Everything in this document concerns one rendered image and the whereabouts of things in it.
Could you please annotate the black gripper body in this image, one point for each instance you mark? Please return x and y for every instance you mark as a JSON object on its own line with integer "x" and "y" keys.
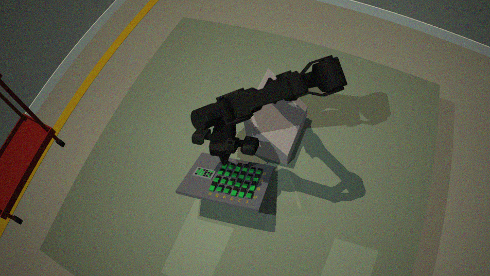
{"x": 248, "y": 146}

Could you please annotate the grey switch panel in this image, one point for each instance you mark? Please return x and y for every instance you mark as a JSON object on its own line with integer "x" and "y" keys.
{"x": 240, "y": 184}

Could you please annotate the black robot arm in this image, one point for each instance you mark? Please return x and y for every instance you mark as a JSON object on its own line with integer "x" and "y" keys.
{"x": 239, "y": 105}

